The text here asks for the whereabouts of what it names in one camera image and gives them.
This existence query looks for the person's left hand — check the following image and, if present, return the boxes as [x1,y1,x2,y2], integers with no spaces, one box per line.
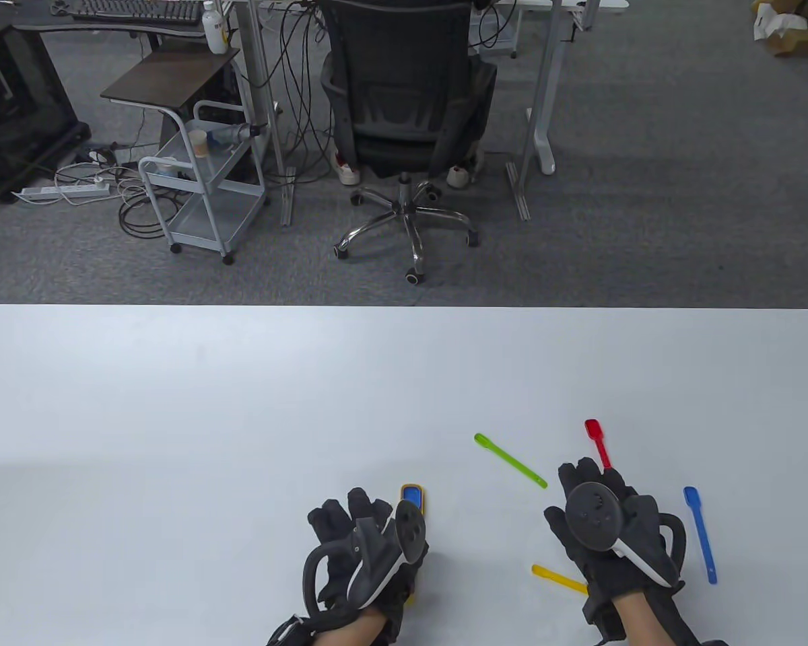
[308,488,430,631]

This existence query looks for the person's right hand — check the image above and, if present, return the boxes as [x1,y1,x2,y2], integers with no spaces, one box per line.
[545,458,687,604]

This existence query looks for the small blue measuring spoon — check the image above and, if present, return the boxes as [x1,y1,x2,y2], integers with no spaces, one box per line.
[683,487,718,585]

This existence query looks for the large yellow measuring spoon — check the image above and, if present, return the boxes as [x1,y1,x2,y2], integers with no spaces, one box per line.
[400,482,427,604]

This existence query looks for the small red measuring spoon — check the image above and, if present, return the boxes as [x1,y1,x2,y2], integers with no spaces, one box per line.
[584,419,612,470]

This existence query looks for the small yellow measuring spoon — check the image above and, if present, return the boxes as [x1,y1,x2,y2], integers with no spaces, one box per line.
[531,565,589,594]

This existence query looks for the green measuring spoon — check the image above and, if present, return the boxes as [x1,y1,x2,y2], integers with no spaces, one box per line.
[474,433,548,490]

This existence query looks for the person's right forearm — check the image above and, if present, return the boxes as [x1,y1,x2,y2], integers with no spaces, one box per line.
[609,592,671,646]

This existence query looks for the person's left forearm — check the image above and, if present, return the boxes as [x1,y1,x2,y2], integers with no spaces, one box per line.
[313,606,386,646]

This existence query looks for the black and white hand controller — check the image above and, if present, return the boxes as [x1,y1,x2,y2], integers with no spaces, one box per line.
[302,499,428,612]
[566,482,682,586]

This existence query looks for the grey metal utility cart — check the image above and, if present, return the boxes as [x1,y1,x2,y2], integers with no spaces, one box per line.
[138,100,270,265]

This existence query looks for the blue grey tool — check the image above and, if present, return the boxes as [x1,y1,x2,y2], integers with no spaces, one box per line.
[207,123,268,147]

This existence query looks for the white power strip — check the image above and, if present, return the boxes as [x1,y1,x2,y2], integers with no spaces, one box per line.
[12,183,112,205]

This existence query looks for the black mesh office chair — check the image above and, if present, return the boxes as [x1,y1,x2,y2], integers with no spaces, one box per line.
[316,0,499,285]

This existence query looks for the brown side table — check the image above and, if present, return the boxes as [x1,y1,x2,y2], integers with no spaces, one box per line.
[100,47,242,112]

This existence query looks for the cardboard box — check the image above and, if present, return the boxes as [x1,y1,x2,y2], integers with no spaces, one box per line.
[754,0,808,58]

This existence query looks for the white storage box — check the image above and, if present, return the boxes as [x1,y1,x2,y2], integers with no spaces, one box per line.
[478,10,519,58]

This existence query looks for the white plastic bottle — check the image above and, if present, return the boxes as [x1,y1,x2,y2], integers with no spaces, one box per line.
[201,0,230,55]

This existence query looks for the white paper bag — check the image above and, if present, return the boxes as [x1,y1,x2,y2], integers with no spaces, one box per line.
[754,3,808,42]

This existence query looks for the black cabinet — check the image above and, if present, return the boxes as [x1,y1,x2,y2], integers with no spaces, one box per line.
[0,20,92,203]

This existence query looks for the black keyboard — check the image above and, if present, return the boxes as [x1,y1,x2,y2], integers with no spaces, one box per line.
[73,0,204,28]

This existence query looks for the black desk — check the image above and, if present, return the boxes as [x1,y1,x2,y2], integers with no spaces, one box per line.
[0,0,228,51]

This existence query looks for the black wrist camera strap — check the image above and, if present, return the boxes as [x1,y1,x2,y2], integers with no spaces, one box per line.
[581,592,728,646]
[266,614,327,646]

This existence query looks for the black coiled cable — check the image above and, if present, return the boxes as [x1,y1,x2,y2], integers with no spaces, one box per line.
[118,178,176,240]

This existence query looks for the white floor cables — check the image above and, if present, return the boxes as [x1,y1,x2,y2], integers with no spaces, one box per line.
[53,160,150,206]

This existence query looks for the white metal frame desk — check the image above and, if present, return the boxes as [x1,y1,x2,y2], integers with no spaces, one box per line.
[232,0,630,226]

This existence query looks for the black hanging cable bundle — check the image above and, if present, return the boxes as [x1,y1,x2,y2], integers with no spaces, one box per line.
[269,0,341,184]

